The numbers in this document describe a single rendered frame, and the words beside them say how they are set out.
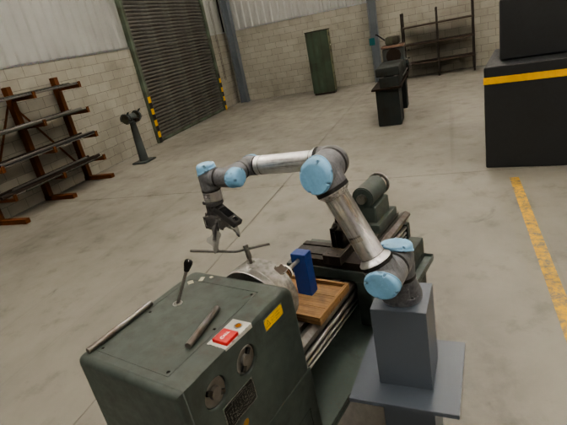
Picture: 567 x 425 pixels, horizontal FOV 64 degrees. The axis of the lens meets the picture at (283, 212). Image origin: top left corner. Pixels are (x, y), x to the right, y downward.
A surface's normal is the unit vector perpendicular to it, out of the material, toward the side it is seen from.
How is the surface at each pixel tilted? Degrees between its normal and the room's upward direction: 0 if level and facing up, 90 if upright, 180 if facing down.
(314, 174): 83
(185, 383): 0
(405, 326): 90
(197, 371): 0
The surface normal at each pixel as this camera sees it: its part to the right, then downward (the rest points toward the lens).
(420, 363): -0.38, 0.41
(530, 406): -0.18, -0.91
